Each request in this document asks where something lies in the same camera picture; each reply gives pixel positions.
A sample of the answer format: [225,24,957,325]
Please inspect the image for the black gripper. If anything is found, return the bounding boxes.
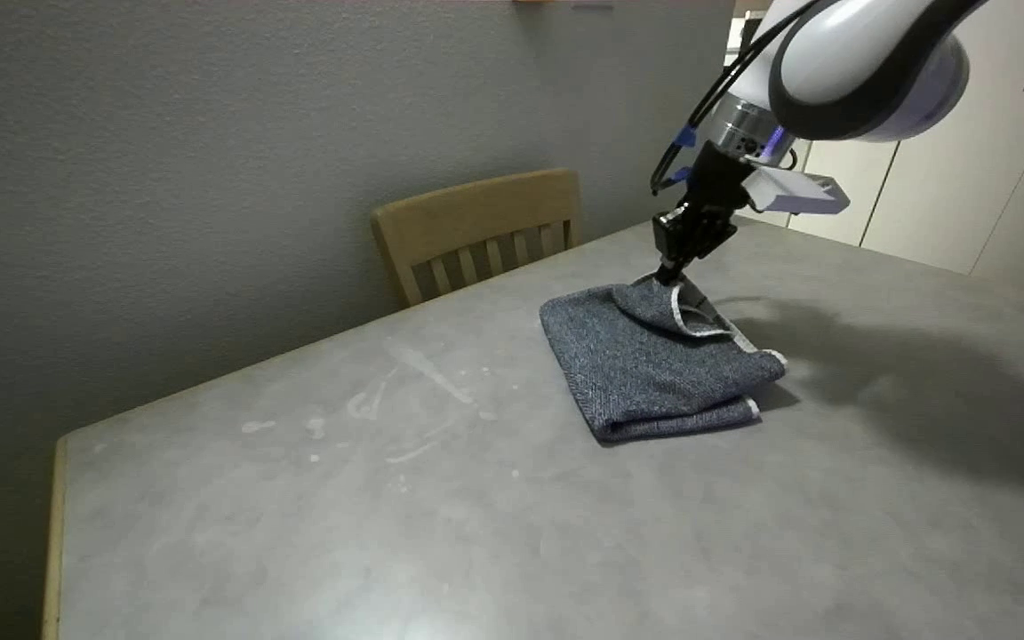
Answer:
[647,140,766,288]

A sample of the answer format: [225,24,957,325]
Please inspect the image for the gray striped towel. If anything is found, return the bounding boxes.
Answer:
[538,272,790,447]

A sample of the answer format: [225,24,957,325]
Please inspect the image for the wooden chair with curved backrest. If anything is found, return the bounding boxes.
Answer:
[370,166,583,308]

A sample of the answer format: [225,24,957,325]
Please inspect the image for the white cabinet doors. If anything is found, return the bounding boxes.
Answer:
[737,0,1024,297]

